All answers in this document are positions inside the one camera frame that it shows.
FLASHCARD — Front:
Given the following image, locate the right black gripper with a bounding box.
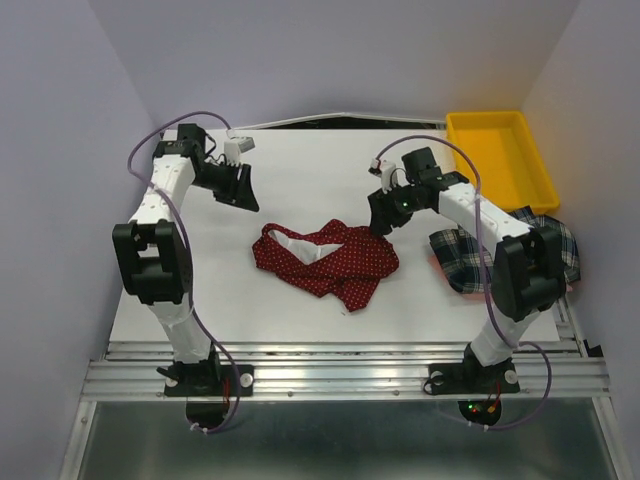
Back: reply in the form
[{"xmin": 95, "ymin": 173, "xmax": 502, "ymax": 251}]
[{"xmin": 367, "ymin": 180, "xmax": 421, "ymax": 236}]

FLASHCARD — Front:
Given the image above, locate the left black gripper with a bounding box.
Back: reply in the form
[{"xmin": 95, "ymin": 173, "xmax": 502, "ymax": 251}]
[{"xmin": 192, "ymin": 159, "xmax": 260, "ymax": 212}]

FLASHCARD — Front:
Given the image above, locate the red polka dot skirt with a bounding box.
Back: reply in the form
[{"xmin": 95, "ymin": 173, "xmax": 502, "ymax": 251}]
[{"xmin": 251, "ymin": 219, "xmax": 399, "ymax": 313}]

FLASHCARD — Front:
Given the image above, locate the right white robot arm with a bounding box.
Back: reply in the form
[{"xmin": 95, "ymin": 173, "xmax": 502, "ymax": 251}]
[{"xmin": 368, "ymin": 147, "xmax": 566, "ymax": 390}]

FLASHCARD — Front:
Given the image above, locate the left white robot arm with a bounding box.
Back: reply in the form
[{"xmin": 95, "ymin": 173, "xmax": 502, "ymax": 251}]
[{"xmin": 112, "ymin": 123, "xmax": 259, "ymax": 394}]

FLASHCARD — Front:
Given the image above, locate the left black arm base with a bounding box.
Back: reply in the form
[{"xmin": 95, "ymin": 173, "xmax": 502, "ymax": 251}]
[{"xmin": 156, "ymin": 350, "xmax": 255, "ymax": 434}]

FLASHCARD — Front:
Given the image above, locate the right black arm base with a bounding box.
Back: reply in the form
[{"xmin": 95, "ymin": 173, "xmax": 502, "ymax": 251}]
[{"xmin": 422, "ymin": 345, "xmax": 520, "ymax": 428}]

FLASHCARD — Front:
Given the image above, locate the plaid skirt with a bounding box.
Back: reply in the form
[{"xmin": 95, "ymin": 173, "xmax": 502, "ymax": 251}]
[{"xmin": 429, "ymin": 206, "xmax": 581, "ymax": 295}]

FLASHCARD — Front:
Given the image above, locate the pink skirt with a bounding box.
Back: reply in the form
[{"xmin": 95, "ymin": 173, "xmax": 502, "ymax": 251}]
[{"xmin": 428, "ymin": 251, "xmax": 581, "ymax": 299}]

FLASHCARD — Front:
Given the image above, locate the yellow plastic bin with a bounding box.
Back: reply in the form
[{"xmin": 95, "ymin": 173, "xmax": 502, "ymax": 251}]
[{"xmin": 446, "ymin": 110, "xmax": 560, "ymax": 215}]

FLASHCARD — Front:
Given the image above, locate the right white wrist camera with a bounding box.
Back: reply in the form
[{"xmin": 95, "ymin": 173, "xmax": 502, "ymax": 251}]
[{"xmin": 369, "ymin": 158, "xmax": 399, "ymax": 193}]

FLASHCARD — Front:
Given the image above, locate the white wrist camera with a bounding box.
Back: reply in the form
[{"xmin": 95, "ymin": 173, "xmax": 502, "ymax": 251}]
[
  {"xmin": 369, "ymin": 158, "xmax": 399, "ymax": 193},
  {"xmin": 224, "ymin": 136, "xmax": 255, "ymax": 166}
]

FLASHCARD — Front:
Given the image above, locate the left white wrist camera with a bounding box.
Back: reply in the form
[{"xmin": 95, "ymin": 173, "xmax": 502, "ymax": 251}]
[{"xmin": 224, "ymin": 136, "xmax": 255, "ymax": 166}]

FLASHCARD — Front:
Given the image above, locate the aluminium rail frame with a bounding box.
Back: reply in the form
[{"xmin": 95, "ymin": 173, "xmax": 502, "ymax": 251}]
[{"xmin": 59, "ymin": 294, "xmax": 624, "ymax": 480}]

